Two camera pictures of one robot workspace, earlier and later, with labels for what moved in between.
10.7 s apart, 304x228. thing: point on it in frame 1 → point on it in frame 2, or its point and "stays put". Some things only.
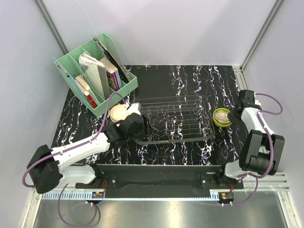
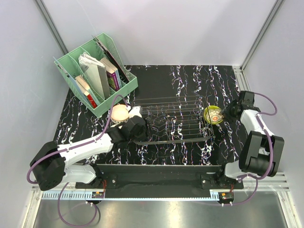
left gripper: x=142 y=133 stays put
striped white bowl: x=118 y=112 stays put
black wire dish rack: x=176 y=119 stays put
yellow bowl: x=217 y=122 → x=212 y=115
